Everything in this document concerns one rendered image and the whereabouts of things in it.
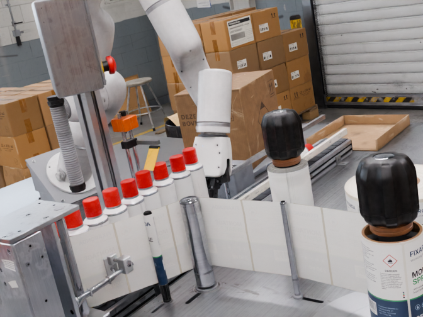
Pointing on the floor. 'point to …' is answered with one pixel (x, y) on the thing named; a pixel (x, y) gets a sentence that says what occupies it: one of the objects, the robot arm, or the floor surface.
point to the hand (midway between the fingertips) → (211, 197)
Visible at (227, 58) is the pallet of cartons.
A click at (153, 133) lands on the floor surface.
